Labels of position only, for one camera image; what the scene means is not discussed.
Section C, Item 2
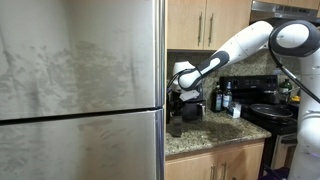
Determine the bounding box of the black stove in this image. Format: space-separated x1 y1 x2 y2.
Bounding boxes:
219 74 301 168

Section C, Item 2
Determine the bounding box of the metal cabinet door handle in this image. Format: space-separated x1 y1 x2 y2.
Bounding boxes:
197 11 203 47
208 12 214 48

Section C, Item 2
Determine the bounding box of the range hood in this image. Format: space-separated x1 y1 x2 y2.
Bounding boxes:
249 0 319 23

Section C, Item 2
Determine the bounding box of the dark glass bottle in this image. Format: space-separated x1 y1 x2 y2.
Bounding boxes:
213 81 224 113

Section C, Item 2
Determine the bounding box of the long refrigerator door handle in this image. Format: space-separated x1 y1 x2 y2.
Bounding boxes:
153 0 167 108

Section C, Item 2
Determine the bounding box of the stainless steel refrigerator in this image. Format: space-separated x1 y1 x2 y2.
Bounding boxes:
0 0 167 180

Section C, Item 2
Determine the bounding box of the small dark packet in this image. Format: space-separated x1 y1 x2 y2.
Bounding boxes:
169 115 184 138

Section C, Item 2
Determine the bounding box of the wooden base cabinet door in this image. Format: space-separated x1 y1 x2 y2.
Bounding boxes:
216 141 265 180
165 154 218 180

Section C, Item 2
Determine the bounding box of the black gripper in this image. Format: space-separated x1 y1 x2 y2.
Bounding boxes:
169 90 185 118

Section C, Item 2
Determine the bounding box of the narrow wooden cabinet door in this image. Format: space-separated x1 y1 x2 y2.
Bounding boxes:
167 0 207 51

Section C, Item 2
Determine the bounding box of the wide wooden cabinet door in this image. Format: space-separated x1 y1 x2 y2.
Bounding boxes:
203 0 253 52

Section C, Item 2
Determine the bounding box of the clear bottle with blue cap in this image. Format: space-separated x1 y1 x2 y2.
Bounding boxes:
222 80 233 109

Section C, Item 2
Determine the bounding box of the black frying pan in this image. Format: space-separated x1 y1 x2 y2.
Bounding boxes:
249 103 294 122

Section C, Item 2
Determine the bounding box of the short refrigerator door handle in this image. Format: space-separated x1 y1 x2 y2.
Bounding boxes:
155 109 166 180

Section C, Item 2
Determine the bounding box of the green glass bottle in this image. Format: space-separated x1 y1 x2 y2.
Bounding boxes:
278 78 293 103

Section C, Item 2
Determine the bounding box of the small white container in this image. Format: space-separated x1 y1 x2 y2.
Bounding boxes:
229 101 242 119

